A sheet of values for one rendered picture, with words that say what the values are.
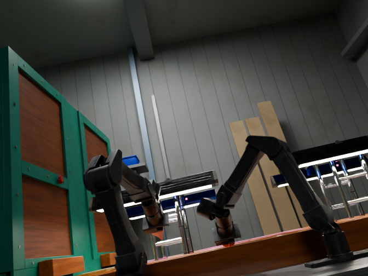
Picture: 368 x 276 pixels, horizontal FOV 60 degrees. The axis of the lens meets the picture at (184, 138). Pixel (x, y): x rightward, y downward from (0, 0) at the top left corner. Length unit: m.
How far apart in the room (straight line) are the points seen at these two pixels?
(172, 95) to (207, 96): 0.47
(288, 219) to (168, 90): 2.17
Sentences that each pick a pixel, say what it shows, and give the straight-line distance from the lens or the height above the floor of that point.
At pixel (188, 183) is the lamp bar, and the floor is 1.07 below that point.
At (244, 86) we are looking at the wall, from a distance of 4.29.
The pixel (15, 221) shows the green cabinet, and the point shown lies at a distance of 1.37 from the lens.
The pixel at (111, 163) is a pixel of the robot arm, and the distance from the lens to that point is 0.93.
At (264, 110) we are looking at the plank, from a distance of 3.89.
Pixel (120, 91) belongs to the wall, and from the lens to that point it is 4.32.
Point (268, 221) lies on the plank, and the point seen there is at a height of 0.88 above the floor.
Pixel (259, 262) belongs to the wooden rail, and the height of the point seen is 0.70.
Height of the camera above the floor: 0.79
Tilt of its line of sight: 19 degrees up
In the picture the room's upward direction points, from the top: 12 degrees counter-clockwise
